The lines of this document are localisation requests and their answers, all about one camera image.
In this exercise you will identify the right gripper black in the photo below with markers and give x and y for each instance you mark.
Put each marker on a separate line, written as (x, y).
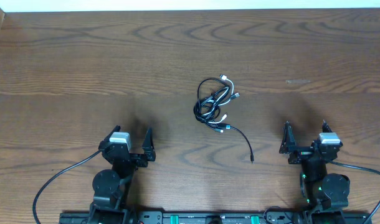
(288, 145)

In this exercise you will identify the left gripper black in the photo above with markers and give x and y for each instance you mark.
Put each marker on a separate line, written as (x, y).
(149, 154)

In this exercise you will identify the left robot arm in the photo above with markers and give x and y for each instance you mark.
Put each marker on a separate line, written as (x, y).
(112, 186)

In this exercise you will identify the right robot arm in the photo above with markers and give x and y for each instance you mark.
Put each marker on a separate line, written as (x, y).
(326, 194)

